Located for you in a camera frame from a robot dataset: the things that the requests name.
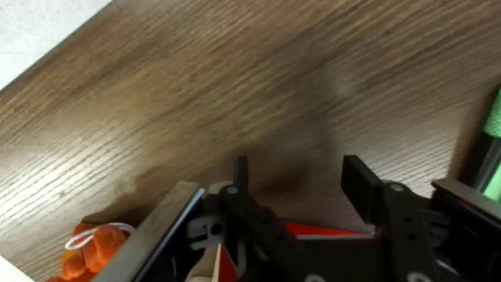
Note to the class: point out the green cloth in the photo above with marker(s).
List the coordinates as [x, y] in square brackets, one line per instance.
[493, 120]

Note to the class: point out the grey blue-edged mount plate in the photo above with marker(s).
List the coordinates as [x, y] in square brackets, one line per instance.
[150, 236]

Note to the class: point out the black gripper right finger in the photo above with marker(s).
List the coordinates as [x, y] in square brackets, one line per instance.
[385, 209]

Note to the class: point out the orange plush toy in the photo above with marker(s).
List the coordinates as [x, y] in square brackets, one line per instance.
[98, 248]

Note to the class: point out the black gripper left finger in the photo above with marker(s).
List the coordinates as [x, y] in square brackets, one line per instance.
[250, 214]

